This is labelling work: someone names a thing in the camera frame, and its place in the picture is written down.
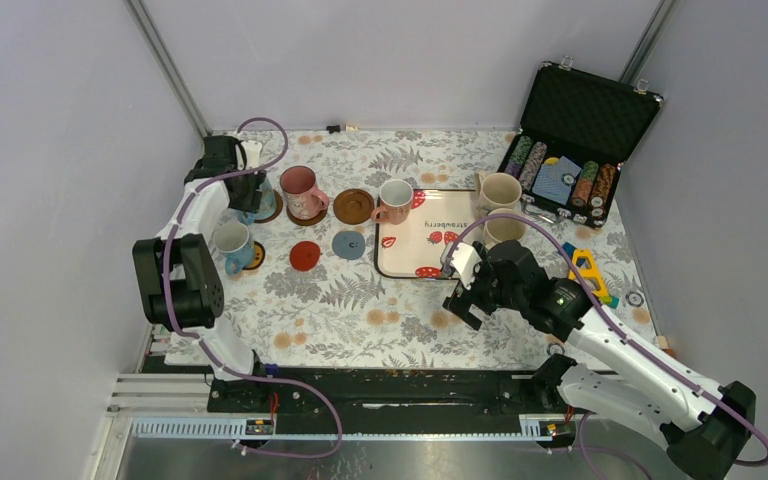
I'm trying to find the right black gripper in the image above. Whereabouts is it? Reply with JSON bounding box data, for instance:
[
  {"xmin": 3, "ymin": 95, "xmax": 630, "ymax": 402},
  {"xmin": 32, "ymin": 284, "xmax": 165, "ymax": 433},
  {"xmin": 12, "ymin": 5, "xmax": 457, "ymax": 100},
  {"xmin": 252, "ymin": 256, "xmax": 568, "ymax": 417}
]
[{"xmin": 443, "ymin": 248, "xmax": 526, "ymax": 331}]

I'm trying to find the brown wooden coaster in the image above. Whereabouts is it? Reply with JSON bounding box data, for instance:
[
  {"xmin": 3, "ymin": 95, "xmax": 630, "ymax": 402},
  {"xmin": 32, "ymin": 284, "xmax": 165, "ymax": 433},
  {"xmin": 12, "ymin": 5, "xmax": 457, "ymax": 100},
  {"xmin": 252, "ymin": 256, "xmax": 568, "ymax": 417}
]
[
  {"xmin": 285, "ymin": 203, "xmax": 328, "ymax": 226},
  {"xmin": 255, "ymin": 190, "xmax": 284, "ymax": 224},
  {"xmin": 333, "ymin": 189, "xmax": 375, "ymax": 225}
]

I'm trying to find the blue floral mug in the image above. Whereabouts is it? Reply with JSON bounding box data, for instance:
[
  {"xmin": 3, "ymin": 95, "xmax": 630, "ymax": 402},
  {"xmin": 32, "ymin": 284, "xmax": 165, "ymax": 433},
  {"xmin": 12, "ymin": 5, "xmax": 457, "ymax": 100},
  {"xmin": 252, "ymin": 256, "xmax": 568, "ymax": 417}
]
[{"xmin": 212, "ymin": 221, "xmax": 255, "ymax": 276}]

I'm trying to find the cream mug front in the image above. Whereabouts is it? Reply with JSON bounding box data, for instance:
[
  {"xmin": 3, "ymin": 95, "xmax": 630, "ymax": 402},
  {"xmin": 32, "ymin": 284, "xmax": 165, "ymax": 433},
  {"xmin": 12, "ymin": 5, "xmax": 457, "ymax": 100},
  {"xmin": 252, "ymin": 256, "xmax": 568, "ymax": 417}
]
[{"xmin": 483, "ymin": 208, "xmax": 527, "ymax": 249}]

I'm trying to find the cream mug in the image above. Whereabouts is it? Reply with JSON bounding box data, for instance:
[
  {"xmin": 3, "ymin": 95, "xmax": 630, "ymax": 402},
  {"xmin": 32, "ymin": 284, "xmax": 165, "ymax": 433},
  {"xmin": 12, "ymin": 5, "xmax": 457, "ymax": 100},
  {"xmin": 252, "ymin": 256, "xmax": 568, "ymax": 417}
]
[
  {"xmin": 475, "ymin": 171, "xmax": 523, "ymax": 217},
  {"xmin": 483, "ymin": 208, "xmax": 527, "ymax": 249}
]

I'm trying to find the orange smiley coaster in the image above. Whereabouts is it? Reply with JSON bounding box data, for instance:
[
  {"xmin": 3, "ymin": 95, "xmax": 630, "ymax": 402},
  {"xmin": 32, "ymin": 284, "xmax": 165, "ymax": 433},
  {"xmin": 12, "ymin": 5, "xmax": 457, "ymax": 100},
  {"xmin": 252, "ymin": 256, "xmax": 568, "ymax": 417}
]
[{"xmin": 244, "ymin": 241, "xmax": 266, "ymax": 271}]

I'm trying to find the pink large mug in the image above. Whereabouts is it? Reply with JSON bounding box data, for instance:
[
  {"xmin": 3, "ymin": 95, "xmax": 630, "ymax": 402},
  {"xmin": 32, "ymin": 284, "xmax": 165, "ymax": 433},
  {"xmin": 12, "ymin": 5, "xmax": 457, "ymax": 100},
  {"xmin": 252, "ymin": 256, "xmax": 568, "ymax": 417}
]
[{"xmin": 280, "ymin": 165, "xmax": 330, "ymax": 207}]

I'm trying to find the red apple coaster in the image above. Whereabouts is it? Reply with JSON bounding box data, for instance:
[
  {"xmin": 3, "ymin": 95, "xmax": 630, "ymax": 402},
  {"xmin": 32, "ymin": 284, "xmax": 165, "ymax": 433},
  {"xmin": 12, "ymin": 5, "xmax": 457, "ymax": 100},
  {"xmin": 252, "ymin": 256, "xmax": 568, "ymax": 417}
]
[{"xmin": 289, "ymin": 241, "xmax": 321, "ymax": 272}]

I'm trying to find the grey blue coaster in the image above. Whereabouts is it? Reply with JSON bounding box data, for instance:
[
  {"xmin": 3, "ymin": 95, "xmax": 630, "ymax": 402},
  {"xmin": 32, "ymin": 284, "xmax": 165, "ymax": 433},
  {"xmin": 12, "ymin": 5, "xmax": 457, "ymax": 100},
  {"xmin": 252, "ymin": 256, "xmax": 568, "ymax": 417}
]
[{"xmin": 331, "ymin": 231, "xmax": 366, "ymax": 260}]

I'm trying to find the yellow inside blue mug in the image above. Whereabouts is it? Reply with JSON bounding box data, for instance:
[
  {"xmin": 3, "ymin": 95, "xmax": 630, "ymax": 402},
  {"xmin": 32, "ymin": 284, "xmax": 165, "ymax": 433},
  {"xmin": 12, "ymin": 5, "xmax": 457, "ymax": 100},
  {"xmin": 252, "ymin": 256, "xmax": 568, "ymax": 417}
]
[{"xmin": 236, "ymin": 177, "xmax": 274, "ymax": 225}]

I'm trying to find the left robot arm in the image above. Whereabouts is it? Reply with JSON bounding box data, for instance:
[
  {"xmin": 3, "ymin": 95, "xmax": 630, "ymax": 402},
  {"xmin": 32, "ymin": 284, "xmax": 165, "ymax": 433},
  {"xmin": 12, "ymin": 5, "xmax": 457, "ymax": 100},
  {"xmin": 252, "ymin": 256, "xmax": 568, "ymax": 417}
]
[{"xmin": 132, "ymin": 135, "xmax": 271, "ymax": 411}]

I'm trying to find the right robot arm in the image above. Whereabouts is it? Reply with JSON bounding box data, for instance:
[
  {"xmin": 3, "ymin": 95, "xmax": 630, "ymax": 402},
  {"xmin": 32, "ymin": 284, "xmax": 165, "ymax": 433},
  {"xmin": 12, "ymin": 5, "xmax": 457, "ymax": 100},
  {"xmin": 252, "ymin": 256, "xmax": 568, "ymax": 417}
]
[{"xmin": 441, "ymin": 241, "xmax": 757, "ymax": 479}]

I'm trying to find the cream mug rear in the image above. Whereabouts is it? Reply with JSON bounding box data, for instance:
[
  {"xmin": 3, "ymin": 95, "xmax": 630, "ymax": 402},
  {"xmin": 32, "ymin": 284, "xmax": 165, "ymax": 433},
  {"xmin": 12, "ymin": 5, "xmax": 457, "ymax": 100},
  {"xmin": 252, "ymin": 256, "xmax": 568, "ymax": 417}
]
[{"xmin": 475, "ymin": 171, "xmax": 523, "ymax": 217}]

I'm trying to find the white strawberry tray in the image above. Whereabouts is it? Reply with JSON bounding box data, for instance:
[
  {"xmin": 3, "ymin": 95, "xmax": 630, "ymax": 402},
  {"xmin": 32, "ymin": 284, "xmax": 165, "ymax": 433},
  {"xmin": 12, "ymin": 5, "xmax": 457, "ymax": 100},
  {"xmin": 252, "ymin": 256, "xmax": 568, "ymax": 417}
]
[{"xmin": 374, "ymin": 189, "xmax": 478, "ymax": 279}]

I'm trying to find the yellow triangle toy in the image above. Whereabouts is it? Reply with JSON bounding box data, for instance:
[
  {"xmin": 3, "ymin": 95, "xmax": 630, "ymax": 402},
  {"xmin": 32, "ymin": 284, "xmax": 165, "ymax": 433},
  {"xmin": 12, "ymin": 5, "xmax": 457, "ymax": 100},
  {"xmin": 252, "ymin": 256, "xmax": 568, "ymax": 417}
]
[{"xmin": 571, "ymin": 249, "xmax": 618, "ymax": 308}]

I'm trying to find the blue card deck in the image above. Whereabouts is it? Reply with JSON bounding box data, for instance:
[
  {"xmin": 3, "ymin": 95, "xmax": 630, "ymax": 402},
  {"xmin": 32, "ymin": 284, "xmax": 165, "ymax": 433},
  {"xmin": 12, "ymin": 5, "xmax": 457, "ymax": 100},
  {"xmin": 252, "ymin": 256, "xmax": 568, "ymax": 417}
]
[{"xmin": 531, "ymin": 157, "xmax": 582, "ymax": 204}]

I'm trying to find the floral tablecloth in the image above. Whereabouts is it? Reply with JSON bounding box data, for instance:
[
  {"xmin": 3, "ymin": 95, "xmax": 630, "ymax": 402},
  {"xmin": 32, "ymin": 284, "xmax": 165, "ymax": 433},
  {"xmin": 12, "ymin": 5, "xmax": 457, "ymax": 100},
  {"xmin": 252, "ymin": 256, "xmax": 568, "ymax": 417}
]
[{"xmin": 165, "ymin": 129, "xmax": 669, "ymax": 372}]

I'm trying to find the pink small mug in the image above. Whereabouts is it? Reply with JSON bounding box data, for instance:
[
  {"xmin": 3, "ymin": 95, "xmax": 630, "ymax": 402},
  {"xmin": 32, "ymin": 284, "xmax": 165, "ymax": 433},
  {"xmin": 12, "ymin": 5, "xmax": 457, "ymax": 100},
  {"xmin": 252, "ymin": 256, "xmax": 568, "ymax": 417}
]
[{"xmin": 370, "ymin": 179, "xmax": 414, "ymax": 225}]

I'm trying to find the black poker chip case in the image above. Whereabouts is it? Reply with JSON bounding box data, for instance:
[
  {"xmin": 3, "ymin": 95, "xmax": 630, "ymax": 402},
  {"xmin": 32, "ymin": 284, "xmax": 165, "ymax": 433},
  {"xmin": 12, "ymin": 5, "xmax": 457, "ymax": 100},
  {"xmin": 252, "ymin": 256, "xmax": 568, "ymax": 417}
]
[{"xmin": 498, "ymin": 62, "xmax": 664, "ymax": 229}]

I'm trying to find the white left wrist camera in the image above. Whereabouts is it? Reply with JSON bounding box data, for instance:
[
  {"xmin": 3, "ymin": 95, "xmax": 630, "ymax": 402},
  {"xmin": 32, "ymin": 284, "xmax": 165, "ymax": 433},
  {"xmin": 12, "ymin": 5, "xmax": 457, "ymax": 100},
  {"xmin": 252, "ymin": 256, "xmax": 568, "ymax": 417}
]
[{"xmin": 234, "ymin": 140, "xmax": 263, "ymax": 171}]

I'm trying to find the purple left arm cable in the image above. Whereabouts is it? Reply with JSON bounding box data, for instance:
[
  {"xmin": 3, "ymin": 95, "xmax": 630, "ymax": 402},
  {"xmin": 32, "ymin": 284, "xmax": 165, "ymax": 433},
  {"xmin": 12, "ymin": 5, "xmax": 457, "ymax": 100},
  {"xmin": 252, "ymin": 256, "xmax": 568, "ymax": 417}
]
[{"xmin": 161, "ymin": 117, "xmax": 346, "ymax": 460}]

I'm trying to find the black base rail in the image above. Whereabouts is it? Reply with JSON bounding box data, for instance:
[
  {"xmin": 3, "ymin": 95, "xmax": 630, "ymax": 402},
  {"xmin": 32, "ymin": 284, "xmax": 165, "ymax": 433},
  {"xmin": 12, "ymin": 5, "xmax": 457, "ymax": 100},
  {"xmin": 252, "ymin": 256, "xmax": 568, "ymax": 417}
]
[{"xmin": 183, "ymin": 364, "xmax": 576, "ymax": 435}]

